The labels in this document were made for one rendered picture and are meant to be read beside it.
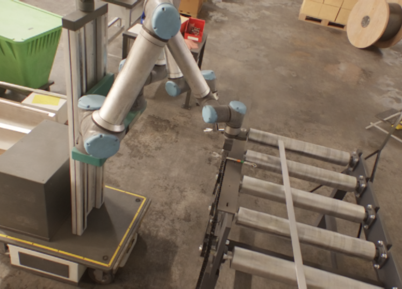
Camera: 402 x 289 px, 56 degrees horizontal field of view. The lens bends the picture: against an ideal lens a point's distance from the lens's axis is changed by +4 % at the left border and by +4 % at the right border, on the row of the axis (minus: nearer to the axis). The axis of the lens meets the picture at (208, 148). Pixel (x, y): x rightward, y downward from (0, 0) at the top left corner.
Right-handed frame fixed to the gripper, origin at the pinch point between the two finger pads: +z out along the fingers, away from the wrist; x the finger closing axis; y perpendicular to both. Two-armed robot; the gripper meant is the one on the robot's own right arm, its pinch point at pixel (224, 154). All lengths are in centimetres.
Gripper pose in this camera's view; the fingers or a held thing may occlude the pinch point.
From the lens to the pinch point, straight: 207.3
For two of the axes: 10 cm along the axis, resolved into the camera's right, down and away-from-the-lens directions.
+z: -1.9, 7.8, 6.0
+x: -1.6, 5.7, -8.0
